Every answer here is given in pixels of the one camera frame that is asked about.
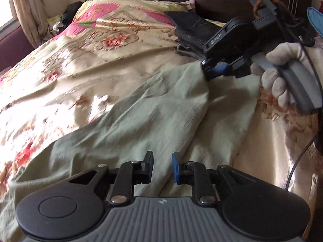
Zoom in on beige curtain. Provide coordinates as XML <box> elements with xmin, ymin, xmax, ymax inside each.
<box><xmin>7</xmin><ymin>0</ymin><xmax>51</xmax><ymax>48</ymax></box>

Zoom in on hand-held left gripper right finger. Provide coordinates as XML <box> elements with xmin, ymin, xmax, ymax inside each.
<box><xmin>172</xmin><ymin>152</ymin><xmax>246</xmax><ymax>205</ymax></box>

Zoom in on blue rimmed object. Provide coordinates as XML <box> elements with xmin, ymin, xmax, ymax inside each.
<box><xmin>306</xmin><ymin>6</ymin><xmax>323</xmax><ymax>37</ymax></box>

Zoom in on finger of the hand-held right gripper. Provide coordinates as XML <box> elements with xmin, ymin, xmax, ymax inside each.
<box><xmin>200</xmin><ymin>59</ymin><xmax>236</xmax><ymax>81</ymax></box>

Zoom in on pale green pants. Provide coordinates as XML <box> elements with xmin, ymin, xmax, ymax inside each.
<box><xmin>0</xmin><ymin>62</ymin><xmax>261</xmax><ymax>242</ymax></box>

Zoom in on black cable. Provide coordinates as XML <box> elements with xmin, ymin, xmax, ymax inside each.
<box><xmin>285</xmin><ymin>128</ymin><xmax>320</xmax><ymax>192</ymax></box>

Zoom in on person's right hand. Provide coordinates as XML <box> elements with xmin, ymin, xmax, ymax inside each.
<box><xmin>251</xmin><ymin>42</ymin><xmax>314</xmax><ymax>106</ymax></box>

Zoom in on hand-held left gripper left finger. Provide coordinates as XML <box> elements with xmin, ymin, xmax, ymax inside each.
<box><xmin>69</xmin><ymin>151</ymin><xmax>154</xmax><ymax>205</ymax></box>

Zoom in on floral bedspread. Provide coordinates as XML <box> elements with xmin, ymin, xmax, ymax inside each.
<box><xmin>0</xmin><ymin>0</ymin><xmax>320</xmax><ymax>197</ymax></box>

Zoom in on dark folded clothes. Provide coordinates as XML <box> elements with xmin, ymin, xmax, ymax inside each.
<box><xmin>165</xmin><ymin>11</ymin><xmax>229</xmax><ymax>57</ymax></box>

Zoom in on black cloth bundle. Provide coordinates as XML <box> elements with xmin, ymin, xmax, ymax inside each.
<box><xmin>59</xmin><ymin>1</ymin><xmax>84</xmax><ymax>27</ymax></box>

